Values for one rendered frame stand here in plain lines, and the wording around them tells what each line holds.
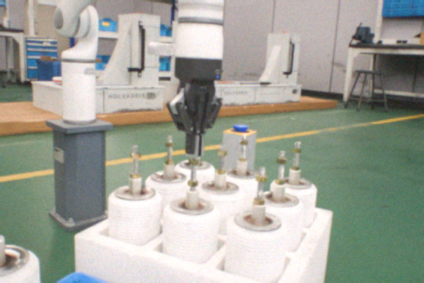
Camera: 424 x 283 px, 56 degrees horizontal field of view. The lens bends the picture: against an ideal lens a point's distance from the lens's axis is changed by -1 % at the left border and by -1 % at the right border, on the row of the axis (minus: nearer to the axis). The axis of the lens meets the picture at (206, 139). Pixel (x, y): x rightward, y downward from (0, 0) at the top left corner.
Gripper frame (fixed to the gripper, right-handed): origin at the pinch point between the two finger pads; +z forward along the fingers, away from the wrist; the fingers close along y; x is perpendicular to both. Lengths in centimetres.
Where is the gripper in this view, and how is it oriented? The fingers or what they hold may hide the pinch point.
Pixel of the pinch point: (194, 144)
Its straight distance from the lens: 65.9
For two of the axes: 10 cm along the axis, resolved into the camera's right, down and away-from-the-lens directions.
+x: -8.2, -1.5, 5.5
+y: 5.6, -1.4, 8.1
